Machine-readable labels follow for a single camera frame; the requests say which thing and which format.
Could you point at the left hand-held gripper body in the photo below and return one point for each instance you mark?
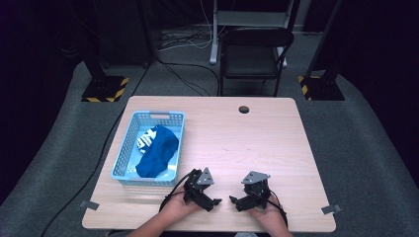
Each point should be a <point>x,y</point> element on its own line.
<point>197,187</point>

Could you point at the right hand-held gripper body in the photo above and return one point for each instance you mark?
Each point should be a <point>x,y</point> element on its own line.
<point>257,191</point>

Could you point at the blue cloth with white pattern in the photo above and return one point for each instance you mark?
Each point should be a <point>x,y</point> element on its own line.
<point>158,154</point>

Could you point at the light blue plastic basket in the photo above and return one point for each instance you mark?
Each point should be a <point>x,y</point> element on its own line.
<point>126,154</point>

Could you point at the person's right hand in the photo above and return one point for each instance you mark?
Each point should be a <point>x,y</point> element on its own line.
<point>268,214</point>

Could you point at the person's left hand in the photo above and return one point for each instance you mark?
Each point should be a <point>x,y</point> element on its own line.
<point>179,206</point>

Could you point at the grey tape piece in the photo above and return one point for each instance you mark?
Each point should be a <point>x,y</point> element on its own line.
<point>331,209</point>
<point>89,205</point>

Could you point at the black stand with striped base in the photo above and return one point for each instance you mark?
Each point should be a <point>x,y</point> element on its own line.
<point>105,89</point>
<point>321,87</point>

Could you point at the black folding chair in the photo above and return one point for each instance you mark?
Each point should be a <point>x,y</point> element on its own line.
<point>253,59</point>

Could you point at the white metal stand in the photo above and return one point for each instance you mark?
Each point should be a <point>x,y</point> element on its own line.
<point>215,33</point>

